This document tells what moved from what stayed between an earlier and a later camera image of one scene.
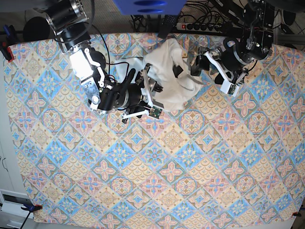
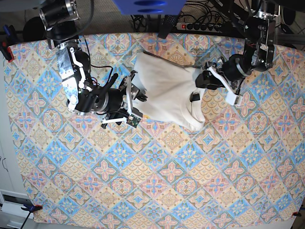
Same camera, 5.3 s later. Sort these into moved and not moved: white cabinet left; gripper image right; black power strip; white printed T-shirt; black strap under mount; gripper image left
Moved: gripper image left; gripper image right; white printed T-shirt
Not moved: white cabinet left; black strap under mount; black power strip
